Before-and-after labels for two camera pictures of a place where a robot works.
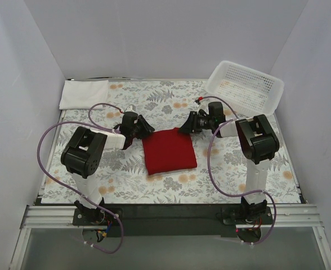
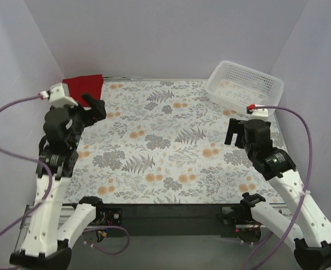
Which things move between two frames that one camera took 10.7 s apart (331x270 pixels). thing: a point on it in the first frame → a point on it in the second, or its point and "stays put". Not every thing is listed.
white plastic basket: (250, 93) stays put
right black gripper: (193, 124) → (237, 133)
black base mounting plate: (168, 220) stays put
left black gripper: (140, 126) → (89, 113)
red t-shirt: (168, 151) → (90, 85)
